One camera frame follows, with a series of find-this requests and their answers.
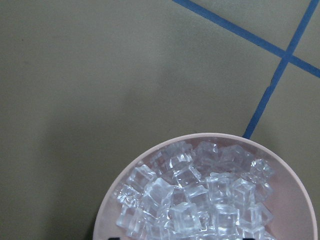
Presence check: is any pink bowl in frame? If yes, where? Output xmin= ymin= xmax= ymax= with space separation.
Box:
xmin=92 ymin=132 xmax=318 ymax=240

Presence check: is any clear ice cubes pile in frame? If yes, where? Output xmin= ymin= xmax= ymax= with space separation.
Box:
xmin=115 ymin=141 xmax=274 ymax=240

